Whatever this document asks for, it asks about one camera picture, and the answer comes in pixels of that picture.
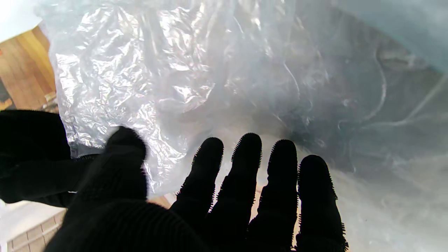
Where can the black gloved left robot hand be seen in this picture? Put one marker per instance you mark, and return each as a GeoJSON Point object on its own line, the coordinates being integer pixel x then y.
{"type": "Point", "coordinates": [140, 227]}

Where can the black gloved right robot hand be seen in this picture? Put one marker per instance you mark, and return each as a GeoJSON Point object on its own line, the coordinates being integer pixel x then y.
{"type": "Point", "coordinates": [31, 157]}

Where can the clear bubble film sheet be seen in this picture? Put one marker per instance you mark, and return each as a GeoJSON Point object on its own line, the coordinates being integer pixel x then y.
{"type": "Point", "coordinates": [245, 70]}

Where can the printed kitchen backdrop banner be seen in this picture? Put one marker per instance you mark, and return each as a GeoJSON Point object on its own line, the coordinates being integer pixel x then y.
{"type": "Point", "coordinates": [24, 70]}

